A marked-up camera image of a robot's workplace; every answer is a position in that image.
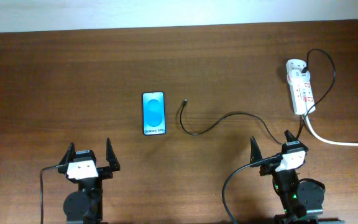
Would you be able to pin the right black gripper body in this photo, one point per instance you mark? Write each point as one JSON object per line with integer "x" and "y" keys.
{"x": 280, "y": 178}

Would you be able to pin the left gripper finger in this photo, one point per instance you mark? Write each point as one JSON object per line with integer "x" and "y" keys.
{"x": 111, "y": 157}
{"x": 69, "y": 155}

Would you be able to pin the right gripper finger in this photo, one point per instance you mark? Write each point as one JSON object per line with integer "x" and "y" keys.
{"x": 255, "y": 154}
{"x": 290, "y": 137}

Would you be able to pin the blue Samsung Galaxy smartphone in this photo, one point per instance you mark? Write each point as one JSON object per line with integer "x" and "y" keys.
{"x": 153, "y": 107}

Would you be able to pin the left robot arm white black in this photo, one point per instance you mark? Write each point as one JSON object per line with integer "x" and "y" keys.
{"x": 85, "y": 205}

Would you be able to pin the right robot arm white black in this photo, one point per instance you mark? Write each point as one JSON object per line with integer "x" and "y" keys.
{"x": 301, "y": 199}

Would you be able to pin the white charger adapter plug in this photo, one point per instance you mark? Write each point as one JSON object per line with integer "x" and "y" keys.
{"x": 297, "y": 76}

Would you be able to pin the white power strip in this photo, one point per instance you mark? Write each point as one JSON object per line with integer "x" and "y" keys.
{"x": 301, "y": 93}

